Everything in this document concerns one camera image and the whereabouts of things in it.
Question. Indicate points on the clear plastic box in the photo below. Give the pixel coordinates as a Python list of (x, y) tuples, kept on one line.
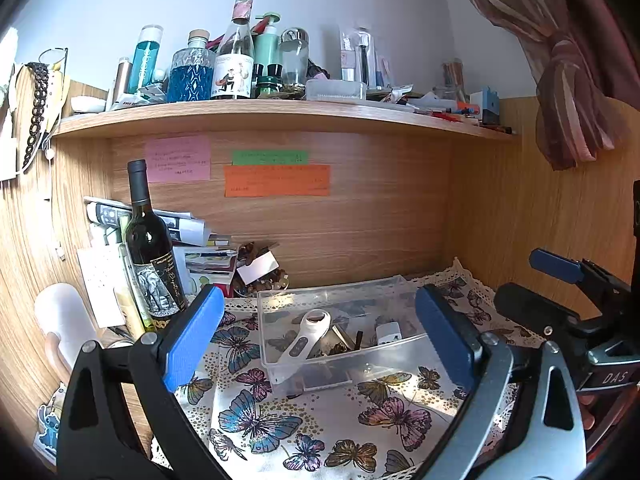
[(335, 90)]

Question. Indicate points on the stack of books and magazines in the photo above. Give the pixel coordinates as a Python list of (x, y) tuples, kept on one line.
[(200, 255)]

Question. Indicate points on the green paper note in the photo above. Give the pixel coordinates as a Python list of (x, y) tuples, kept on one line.
[(270, 157)]

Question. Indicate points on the bowl of small trinkets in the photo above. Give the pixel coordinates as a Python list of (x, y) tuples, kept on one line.
[(270, 284)]

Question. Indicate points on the blue cartoon sticker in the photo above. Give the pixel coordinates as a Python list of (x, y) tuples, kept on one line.
[(49, 432)]

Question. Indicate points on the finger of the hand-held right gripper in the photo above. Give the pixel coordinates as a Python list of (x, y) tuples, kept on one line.
[(552, 264), (525, 305)]

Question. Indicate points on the clear labelled glass bottle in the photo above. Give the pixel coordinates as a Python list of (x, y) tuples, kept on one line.
[(231, 70)]

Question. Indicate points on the person's right hand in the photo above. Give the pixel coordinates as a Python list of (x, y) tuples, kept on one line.
[(587, 412)]

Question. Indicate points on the orange paper note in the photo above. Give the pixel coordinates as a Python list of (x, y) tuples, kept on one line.
[(277, 181)]

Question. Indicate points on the small black plastic part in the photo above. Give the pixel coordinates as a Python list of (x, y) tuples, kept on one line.
[(360, 338)]

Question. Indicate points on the clear plastic container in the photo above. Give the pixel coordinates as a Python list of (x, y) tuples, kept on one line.
[(325, 377)]

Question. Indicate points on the green pump bottle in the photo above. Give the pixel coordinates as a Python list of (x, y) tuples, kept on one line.
[(267, 50)]

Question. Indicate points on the white paper sheet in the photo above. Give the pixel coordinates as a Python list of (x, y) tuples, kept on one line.
[(100, 285)]

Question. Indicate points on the dark wine bottle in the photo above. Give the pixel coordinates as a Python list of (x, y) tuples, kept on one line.
[(152, 250)]

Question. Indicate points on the brown pink curtain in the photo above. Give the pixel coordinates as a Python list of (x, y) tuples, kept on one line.
[(565, 60)]

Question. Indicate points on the small white box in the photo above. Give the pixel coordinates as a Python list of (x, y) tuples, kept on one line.
[(257, 266)]

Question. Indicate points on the blue pencil sharpener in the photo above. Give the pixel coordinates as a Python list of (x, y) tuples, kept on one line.
[(486, 106)]

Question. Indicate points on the wooden shelf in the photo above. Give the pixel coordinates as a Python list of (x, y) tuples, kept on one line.
[(280, 112)]

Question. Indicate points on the blue patterned glass bottle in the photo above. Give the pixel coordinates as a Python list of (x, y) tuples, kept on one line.
[(190, 77)]

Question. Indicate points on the white handheld device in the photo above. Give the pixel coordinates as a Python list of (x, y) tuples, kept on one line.
[(302, 342)]

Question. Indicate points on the butterfly print tablecloth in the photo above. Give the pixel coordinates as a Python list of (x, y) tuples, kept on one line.
[(310, 425)]

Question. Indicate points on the pink sticky note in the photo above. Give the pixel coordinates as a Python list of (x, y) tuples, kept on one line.
[(177, 159)]

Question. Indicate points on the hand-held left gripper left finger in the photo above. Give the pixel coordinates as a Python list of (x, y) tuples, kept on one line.
[(192, 340)]

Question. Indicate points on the clear bottle with silver cap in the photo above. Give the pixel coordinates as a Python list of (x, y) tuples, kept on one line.
[(294, 60)]

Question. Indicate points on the silver metal tube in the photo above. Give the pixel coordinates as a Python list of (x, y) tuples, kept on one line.
[(122, 82)]

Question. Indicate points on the wooden sticks bundle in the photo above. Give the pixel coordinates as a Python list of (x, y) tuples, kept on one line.
[(454, 80)]

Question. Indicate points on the white plug adapter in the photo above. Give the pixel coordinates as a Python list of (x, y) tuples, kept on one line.
[(389, 332)]

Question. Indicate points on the white plush item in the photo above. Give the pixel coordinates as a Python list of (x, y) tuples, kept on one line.
[(7, 110)]

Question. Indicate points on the packaged stationery set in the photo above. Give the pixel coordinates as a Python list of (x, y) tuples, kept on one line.
[(360, 55)]

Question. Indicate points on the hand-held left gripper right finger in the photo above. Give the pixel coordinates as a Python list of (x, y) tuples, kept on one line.
[(445, 340)]

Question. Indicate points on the yellow green tube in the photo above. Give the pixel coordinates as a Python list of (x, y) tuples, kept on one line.
[(129, 305)]

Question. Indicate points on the tall teal bottle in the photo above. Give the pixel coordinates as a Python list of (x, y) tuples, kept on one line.
[(145, 60)]

